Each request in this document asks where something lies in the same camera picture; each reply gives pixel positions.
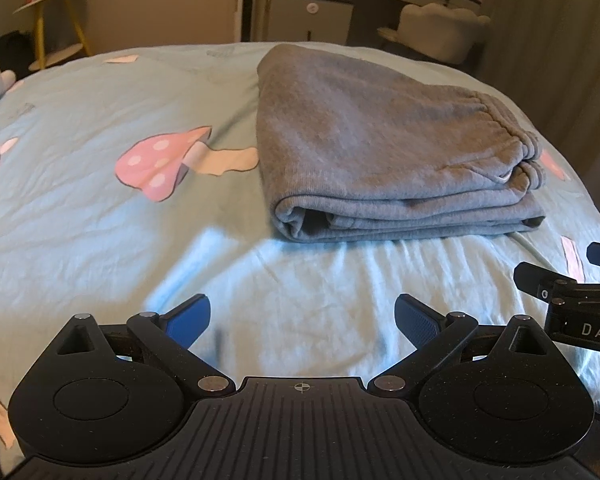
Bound grey pants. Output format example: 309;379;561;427
256;44;548;244

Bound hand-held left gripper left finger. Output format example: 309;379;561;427
43;294;237;396

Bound white cloud-shaped chair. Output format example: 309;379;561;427
377;2;492;66

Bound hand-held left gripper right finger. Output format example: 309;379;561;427
367;294;557;396

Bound blue mushroom print bedsheet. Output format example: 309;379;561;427
0;42;600;466

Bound grey curtain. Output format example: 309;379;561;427
484;0;600;171

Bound grey bedside cabinet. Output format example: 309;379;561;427
266;0;355;47

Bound black bag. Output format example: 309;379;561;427
0;31;37;81

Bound yellow round side table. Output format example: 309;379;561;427
13;0;92;72

